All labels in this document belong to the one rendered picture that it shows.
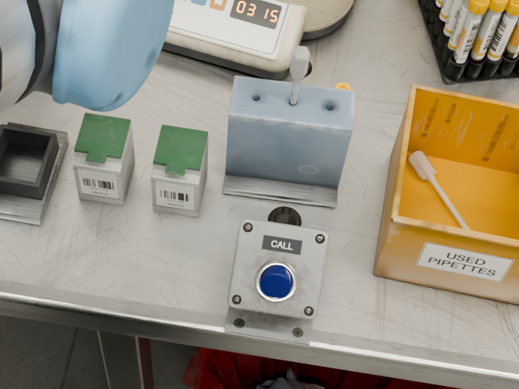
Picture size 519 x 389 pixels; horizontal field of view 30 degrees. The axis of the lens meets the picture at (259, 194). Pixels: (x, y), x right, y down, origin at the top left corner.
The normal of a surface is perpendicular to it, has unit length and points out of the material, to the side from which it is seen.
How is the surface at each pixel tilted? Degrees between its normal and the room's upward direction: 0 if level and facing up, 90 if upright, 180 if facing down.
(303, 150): 90
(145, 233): 0
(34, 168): 0
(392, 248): 90
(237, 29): 25
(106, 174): 90
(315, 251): 30
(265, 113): 0
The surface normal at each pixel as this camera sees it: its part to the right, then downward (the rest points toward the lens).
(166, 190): -0.15, 0.84
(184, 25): -0.07, -0.12
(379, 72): 0.06, -0.51
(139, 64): 0.91, 0.37
